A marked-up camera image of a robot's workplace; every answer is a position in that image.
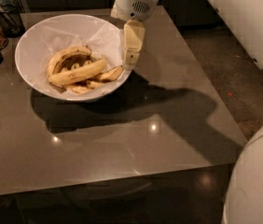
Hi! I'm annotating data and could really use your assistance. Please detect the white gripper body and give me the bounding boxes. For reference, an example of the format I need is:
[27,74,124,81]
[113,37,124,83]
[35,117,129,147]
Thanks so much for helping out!
[111,0,159,21]

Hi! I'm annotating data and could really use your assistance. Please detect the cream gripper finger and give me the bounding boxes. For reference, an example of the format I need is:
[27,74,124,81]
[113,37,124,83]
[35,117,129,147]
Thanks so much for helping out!
[123,20,145,71]

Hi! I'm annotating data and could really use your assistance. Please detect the yellow banana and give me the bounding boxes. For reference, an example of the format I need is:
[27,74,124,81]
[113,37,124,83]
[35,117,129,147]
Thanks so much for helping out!
[48,59,107,86]

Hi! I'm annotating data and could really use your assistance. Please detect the white bowl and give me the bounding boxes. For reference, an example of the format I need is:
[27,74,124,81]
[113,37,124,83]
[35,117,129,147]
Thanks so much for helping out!
[14,13,132,103]

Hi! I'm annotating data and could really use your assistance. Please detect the curved banana peel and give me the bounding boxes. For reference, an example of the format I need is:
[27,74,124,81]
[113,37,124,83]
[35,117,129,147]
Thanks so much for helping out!
[47,46,91,77]

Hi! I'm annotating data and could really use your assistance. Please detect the banana peel pieces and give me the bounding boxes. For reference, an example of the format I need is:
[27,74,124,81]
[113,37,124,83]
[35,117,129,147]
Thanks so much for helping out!
[62,66,123,94]

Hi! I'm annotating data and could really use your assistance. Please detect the white paper liner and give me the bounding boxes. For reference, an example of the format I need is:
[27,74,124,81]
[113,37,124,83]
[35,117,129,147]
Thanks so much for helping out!
[35,21,131,102]

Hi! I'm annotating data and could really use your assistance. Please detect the black wire mesh basket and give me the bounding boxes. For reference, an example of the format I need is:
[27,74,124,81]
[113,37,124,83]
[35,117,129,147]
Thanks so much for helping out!
[0,0,25,37]

